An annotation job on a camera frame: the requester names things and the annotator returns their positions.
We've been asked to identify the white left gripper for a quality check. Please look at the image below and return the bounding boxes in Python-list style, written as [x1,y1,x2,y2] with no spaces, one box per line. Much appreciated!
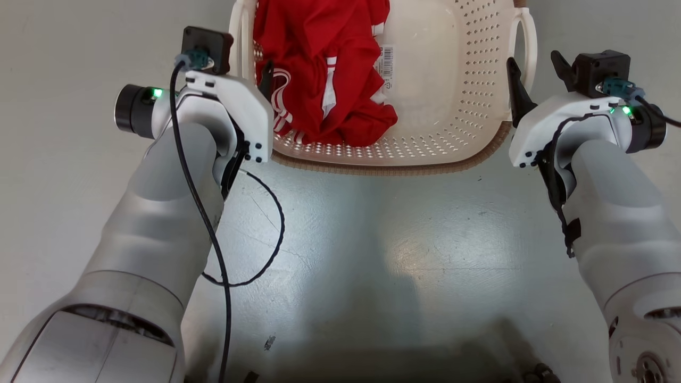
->
[185,60,275,164]

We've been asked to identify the cream perforated plastic laundry basket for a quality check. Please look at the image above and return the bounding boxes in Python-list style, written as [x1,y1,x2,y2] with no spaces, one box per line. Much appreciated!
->
[228,0,538,177]

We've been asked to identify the thin black left camera cable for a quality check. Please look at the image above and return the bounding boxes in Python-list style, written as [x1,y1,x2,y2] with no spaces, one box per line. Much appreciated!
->
[170,49,232,383]

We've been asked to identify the thin black right camera cable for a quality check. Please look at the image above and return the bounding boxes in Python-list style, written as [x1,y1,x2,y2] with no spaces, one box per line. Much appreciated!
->
[602,78,681,129]

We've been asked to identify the white barcode label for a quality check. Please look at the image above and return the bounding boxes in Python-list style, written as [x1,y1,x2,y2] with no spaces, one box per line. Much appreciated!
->
[373,45,395,90]

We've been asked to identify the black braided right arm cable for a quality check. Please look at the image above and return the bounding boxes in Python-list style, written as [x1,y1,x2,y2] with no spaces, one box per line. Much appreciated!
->
[536,113,601,259]

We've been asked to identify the thin black looping cable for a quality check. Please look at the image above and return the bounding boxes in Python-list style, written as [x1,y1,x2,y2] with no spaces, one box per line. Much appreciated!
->
[201,169,286,288]

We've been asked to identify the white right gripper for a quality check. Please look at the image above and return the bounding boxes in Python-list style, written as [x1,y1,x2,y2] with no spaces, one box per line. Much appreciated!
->
[505,51,621,169]

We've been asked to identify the red garment with white stripes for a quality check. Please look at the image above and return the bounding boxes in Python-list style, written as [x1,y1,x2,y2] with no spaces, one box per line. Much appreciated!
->
[253,0,399,147]

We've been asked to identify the thin black camera cable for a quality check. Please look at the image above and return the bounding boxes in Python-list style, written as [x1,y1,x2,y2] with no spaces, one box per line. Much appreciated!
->
[602,78,681,129]
[170,49,232,383]

